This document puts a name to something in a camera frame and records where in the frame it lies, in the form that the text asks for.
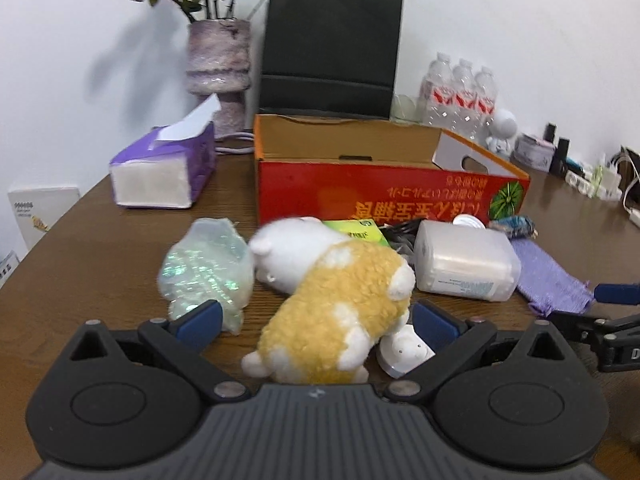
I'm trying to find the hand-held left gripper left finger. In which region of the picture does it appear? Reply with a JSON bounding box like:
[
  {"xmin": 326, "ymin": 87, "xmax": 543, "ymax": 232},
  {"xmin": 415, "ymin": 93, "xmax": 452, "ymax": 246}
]
[{"xmin": 70, "ymin": 300, "xmax": 249, "ymax": 402}]

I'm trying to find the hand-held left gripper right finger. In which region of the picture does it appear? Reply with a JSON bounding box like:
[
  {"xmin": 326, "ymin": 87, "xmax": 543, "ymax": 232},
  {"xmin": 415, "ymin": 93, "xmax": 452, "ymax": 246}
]
[{"xmin": 386, "ymin": 300, "xmax": 571, "ymax": 403}]

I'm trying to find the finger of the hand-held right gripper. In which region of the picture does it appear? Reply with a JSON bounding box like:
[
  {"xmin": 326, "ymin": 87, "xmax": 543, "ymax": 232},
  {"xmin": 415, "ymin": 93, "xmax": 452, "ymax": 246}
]
[
  {"xmin": 549, "ymin": 310, "xmax": 608, "ymax": 346},
  {"xmin": 593, "ymin": 283, "xmax": 640, "ymax": 307}
]

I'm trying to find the iridescent green plastic pouch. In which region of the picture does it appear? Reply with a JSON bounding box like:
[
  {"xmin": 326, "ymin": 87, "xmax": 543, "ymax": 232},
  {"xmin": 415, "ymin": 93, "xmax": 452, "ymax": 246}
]
[{"xmin": 157, "ymin": 217, "xmax": 256, "ymax": 335}]

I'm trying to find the purple knitted cloth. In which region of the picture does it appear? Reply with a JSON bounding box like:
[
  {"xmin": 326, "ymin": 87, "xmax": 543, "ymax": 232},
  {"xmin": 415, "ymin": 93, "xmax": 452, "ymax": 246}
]
[{"xmin": 510, "ymin": 237, "xmax": 596, "ymax": 317}]

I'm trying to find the white plastic wipes container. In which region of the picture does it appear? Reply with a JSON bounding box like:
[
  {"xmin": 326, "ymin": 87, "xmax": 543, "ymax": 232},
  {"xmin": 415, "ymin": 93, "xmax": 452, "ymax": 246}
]
[{"xmin": 414, "ymin": 220, "xmax": 522, "ymax": 302}]

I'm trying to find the yellow and white plush toy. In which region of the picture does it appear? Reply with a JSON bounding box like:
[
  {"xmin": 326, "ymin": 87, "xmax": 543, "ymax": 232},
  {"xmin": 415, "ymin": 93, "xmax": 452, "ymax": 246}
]
[{"xmin": 241, "ymin": 240, "xmax": 417, "ymax": 386}]

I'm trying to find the orange cardboard box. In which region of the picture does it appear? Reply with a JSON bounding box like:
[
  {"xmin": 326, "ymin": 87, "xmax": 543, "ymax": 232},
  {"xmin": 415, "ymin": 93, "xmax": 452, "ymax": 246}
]
[{"xmin": 252, "ymin": 114, "xmax": 531, "ymax": 228}]

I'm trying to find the small white animal-shaped case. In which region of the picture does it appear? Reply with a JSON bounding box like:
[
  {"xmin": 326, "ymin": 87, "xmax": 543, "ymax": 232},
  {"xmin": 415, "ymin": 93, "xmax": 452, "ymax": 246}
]
[{"xmin": 376, "ymin": 324, "xmax": 436, "ymax": 378}]

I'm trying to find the white power strip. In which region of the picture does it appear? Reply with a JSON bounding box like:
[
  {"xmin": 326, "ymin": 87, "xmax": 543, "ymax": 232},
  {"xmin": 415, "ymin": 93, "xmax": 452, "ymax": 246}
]
[{"xmin": 565, "ymin": 160, "xmax": 626, "ymax": 201}]

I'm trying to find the teal crumpled wrapper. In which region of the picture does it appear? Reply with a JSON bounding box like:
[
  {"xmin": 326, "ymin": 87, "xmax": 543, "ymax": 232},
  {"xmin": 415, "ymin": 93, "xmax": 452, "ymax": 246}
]
[{"xmin": 489, "ymin": 215, "xmax": 538, "ymax": 239}]

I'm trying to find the green packet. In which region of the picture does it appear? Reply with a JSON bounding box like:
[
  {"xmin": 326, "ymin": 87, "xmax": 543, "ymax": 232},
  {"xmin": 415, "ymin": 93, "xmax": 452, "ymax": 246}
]
[{"xmin": 322, "ymin": 218, "xmax": 391, "ymax": 247}]

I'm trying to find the purple tissue pack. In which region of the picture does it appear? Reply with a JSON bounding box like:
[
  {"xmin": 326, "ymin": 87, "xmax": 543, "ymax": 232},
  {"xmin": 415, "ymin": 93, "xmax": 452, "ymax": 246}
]
[{"xmin": 109, "ymin": 94, "xmax": 218, "ymax": 209}]

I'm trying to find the small metal tin box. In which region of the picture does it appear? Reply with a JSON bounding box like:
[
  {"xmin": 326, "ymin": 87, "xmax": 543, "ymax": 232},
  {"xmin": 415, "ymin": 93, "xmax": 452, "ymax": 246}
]
[{"xmin": 515, "ymin": 134, "xmax": 556, "ymax": 171}]

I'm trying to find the white carton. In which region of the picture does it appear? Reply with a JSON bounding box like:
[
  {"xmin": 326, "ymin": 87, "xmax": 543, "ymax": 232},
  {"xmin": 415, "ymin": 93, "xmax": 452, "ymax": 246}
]
[{"xmin": 7, "ymin": 186, "xmax": 81, "ymax": 261}]

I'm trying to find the white robot figurine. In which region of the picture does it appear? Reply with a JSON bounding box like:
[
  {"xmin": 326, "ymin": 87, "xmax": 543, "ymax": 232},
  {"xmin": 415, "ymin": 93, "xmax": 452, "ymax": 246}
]
[{"xmin": 486, "ymin": 109, "xmax": 518, "ymax": 155}]

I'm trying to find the smoky glass cup with spoon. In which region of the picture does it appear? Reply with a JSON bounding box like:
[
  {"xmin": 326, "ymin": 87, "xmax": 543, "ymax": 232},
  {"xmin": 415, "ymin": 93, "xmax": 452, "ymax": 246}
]
[{"xmin": 392, "ymin": 94, "xmax": 423, "ymax": 123}]

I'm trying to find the clear water bottle red label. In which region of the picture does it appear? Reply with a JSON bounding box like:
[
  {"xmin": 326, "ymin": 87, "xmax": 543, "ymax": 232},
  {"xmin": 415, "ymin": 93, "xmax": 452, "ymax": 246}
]
[
  {"xmin": 450, "ymin": 59, "xmax": 476, "ymax": 131},
  {"xmin": 420, "ymin": 52, "xmax": 453, "ymax": 126},
  {"xmin": 472, "ymin": 66, "xmax": 498, "ymax": 137}
]

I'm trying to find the purple marbled vase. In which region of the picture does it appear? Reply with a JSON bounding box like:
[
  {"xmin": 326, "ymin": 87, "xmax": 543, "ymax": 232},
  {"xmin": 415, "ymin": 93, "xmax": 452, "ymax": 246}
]
[{"xmin": 186, "ymin": 18, "xmax": 252, "ymax": 133}]

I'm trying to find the black paper bag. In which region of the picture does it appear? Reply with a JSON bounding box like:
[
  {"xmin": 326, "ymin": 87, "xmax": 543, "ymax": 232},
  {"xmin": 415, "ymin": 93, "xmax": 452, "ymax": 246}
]
[{"xmin": 259, "ymin": 0, "xmax": 405, "ymax": 121}]

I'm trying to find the white cable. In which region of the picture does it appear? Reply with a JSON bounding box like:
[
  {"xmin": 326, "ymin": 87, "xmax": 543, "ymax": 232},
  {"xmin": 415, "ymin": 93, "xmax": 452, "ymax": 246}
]
[{"xmin": 215, "ymin": 131, "xmax": 256, "ymax": 156}]

